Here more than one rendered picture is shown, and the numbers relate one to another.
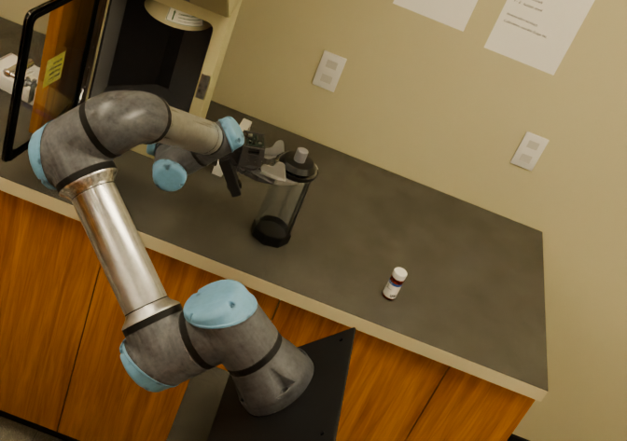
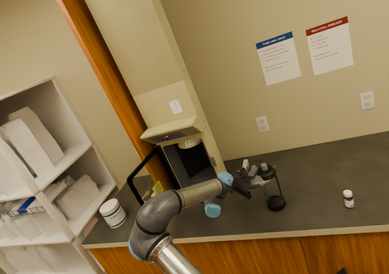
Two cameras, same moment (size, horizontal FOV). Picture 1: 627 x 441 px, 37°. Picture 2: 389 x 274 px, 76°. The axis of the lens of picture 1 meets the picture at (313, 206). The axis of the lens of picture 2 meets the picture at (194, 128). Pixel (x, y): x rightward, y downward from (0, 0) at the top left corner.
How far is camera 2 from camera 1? 0.96 m
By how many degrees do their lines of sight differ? 25
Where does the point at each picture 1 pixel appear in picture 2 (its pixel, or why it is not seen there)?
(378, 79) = (282, 114)
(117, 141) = (156, 226)
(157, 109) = (168, 198)
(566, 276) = not seen: outside the picture
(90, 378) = not seen: outside the picture
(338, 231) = (305, 185)
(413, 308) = (367, 205)
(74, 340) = not seen: outside the picture
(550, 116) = (365, 80)
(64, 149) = (138, 242)
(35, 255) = (195, 260)
